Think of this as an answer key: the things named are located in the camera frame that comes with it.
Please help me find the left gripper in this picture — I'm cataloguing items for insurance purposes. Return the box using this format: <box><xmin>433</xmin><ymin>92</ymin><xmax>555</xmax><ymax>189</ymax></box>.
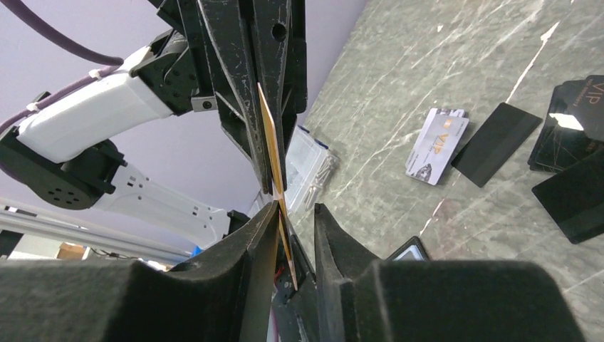
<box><xmin>130</xmin><ymin>1</ymin><xmax>307</xmax><ymax>194</ymax></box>

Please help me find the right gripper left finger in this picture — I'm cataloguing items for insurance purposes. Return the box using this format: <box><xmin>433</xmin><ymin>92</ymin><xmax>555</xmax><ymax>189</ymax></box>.
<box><xmin>1</xmin><ymin>202</ymin><xmax>279</xmax><ymax>341</ymax></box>

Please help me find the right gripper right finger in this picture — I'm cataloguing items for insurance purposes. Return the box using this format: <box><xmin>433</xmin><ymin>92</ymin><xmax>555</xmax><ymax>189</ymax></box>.
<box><xmin>314</xmin><ymin>204</ymin><xmax>584</xmax><ymax>341</ymax></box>

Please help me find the orange VIP credit card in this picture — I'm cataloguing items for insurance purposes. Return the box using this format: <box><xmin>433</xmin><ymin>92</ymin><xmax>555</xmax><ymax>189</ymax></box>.
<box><xmin>257</xmin><ymin>82</ymin><xmax>298</xmax><ymax>291</ymax></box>

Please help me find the black leather card holder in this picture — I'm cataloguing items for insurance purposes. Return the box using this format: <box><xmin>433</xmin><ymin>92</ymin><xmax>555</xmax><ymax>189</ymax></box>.
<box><xmin>387</xmin><ymin>236</ymin><xmax>430</xmax><ymax>261</ymax></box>

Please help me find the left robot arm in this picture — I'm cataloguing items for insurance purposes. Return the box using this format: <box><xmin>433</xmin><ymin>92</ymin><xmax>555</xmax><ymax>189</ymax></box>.
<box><xmin>1</xmin><ymin>1</ymin><xmax>308</xmax><ymax>249</ymax></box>

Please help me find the loose black card left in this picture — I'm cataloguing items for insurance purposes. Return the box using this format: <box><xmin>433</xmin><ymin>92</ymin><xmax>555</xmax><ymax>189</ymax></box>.
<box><xmin>452</xmin><ymin>103</ymin><xmax>543</xmax><ymax>187</ymax></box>

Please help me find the loose black card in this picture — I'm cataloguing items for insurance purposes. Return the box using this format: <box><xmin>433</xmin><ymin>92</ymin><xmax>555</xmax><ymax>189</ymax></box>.
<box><xmin>452</xmin><ymin>103</ymin><xmax>543</xmax><ymax>187</ymax></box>
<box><xmin>531</xmin><ymin>150</ymin><xmax>603</xmax><ymax>244</ymax></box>

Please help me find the loose black card right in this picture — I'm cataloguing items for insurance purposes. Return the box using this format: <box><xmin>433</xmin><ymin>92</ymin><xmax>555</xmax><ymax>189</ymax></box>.
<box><xmin>531</xmin><ymin>150</ymin><xmax>603</xmax><ymax>244</ymax></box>

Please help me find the black credit card stack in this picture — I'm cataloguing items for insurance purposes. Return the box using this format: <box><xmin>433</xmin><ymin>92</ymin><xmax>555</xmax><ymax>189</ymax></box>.
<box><xmin>528</xmin><ymin>75</ymin><xmax>603</xmax><ymax>172</ymax></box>

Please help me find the clear plastic screw box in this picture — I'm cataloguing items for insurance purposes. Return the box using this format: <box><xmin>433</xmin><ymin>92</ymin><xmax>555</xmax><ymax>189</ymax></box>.
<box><xmin>285</xmin><ymin>125</ymin><xmax>339</xmax><ymax>212</ymax></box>

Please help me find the aluminium frame rail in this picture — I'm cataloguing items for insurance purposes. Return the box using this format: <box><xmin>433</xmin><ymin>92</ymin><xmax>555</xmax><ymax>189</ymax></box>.
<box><xmin>1</xmin><ymin>198</ymin><xmax>192</xmax><ymax>265</ymax></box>

